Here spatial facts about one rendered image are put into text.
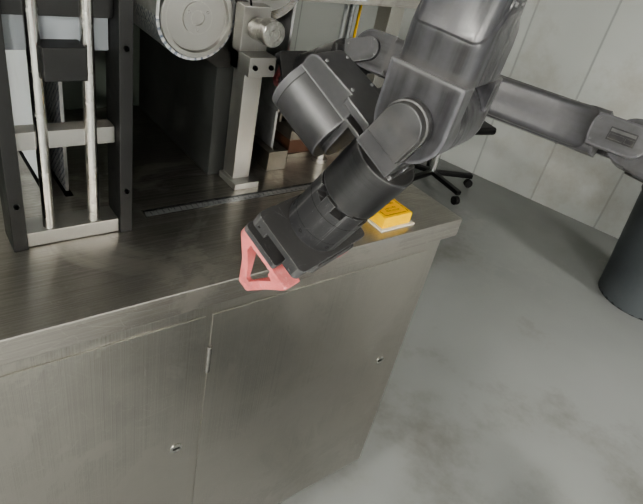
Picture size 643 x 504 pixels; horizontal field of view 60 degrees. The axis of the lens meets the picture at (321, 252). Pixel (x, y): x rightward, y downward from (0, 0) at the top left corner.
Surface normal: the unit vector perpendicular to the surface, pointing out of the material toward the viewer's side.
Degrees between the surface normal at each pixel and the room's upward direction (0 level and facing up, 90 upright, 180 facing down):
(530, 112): 73
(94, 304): 0
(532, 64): 90
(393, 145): 90
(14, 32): 90
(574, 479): 0
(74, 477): 90
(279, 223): 30
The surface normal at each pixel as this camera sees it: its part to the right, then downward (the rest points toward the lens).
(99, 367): 0.58, 0.54
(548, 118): -0.51, 0.10
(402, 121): -0.59, 0.35
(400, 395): 0.19, -0.81
